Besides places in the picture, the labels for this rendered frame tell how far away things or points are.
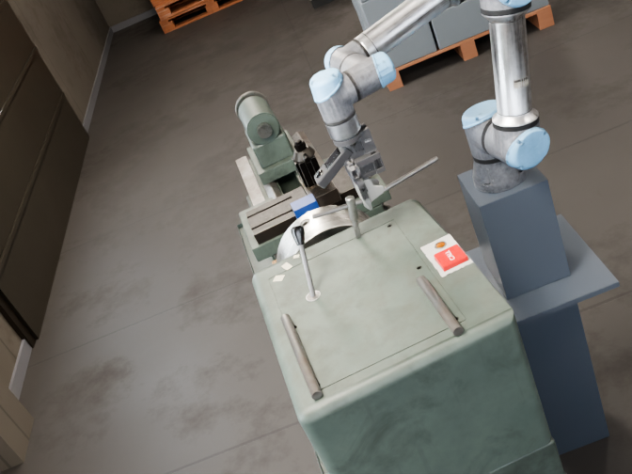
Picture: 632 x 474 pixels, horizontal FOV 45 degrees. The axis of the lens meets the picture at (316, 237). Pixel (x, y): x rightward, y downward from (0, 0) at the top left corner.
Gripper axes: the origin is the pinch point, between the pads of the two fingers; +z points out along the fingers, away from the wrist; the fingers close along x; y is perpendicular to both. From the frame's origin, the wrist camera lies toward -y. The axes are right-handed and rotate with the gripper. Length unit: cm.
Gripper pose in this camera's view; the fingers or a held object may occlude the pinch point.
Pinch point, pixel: (366, 205)
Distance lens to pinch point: 189.8
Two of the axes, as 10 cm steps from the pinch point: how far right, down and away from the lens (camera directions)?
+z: 3.6, 7.7, 5.3
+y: 9.0, -4.3, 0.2
